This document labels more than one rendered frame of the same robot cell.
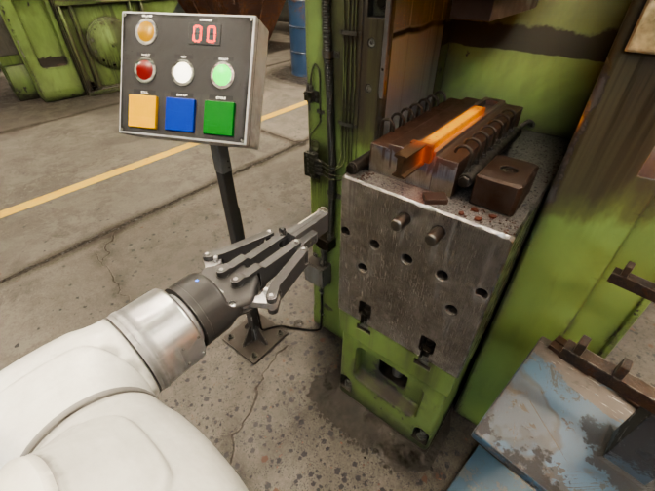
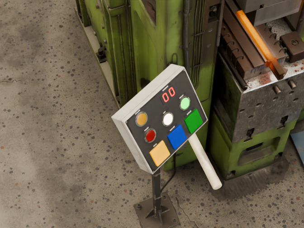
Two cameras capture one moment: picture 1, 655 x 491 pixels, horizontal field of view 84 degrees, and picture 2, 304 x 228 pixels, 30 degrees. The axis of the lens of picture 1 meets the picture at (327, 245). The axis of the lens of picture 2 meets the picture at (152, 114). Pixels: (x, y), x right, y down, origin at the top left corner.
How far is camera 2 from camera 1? 2.17 m
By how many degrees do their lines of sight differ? 42
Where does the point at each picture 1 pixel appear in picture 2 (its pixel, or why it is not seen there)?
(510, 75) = not seen: outside the picture
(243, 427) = not seen: outside the picture
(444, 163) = (280, 59)
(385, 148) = (252, 69)
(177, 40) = (157, 108)
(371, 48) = (210, 32)
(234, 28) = (179, 80)
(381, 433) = (261, 174)
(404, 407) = (267, 153)
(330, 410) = (235, 192)
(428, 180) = not seen: hidden behind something
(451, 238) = (295, 80)
